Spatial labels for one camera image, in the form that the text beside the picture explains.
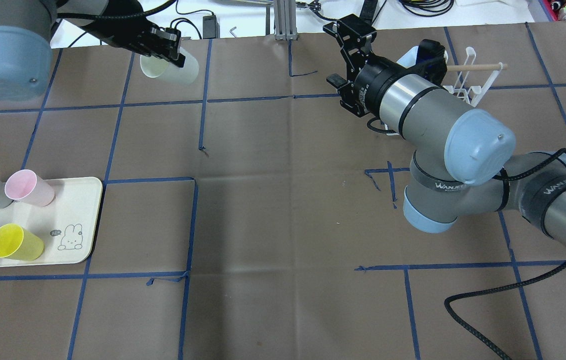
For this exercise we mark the light blue plastic cup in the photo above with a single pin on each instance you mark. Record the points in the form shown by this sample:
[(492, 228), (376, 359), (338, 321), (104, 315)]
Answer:
[(409, 58)]

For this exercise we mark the white wire cup rack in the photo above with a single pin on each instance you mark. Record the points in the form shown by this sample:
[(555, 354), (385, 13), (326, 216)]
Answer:
[(471, 94)]

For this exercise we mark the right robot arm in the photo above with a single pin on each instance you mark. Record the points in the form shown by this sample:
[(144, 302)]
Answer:
[(464, 162)]

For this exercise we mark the pale green plastic cup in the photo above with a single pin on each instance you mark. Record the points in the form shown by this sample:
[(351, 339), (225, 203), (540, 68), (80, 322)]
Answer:
[(162, 70)]

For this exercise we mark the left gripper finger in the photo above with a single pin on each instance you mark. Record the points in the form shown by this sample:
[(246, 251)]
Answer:
[(167, 37), (159, 61)]

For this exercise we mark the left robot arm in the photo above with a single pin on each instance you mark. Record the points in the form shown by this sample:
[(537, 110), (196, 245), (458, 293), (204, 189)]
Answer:
[(26, 30)]

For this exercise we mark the aluminium frame post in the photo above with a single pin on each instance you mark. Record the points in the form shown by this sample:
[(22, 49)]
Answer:
[(285, 27)]

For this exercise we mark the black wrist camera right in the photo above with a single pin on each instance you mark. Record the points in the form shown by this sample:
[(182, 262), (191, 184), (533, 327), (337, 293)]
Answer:
[(431, 62)]

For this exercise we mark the yellow plastic cup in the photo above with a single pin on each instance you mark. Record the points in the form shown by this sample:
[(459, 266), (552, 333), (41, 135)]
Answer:
[(18, 243)]

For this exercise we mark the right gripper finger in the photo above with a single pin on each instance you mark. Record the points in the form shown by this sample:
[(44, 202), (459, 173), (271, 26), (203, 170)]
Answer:
[(336, 80), (351, 30)]

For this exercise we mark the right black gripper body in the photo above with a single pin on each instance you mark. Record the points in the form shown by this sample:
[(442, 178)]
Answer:
[(369, 84)]

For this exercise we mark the cream plastic tray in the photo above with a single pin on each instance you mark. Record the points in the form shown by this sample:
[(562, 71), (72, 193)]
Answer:
[(66, 226)]

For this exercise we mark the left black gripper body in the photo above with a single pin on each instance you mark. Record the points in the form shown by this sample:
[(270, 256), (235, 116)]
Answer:
[(124, 36)]

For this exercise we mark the black power adapter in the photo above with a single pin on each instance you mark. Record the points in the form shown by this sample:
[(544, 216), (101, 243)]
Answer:
[(210, 28)]

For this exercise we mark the pink plastic cup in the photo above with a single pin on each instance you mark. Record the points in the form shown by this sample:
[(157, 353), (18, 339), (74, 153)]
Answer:
[(27, 187)]

